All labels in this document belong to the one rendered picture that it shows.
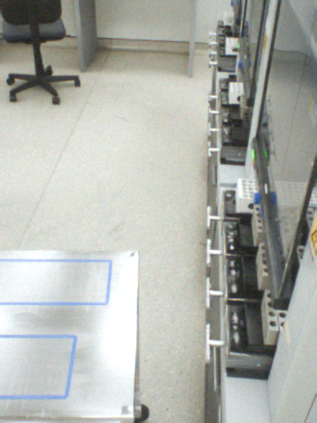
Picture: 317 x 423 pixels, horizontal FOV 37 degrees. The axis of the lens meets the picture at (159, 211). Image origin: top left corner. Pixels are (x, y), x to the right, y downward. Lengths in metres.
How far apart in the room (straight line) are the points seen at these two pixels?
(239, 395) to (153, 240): 1.51
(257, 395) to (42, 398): 0.45
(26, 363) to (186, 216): 1.76
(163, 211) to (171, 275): 0.50
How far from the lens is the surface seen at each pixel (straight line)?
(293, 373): 0.90
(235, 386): 1.10
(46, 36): 3.76
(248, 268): 1.21
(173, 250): 2.43
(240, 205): 1.37
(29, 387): 1.01
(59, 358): 1.04
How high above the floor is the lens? 1.66
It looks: 38 degrees down
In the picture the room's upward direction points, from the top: 1 degrees clockwise
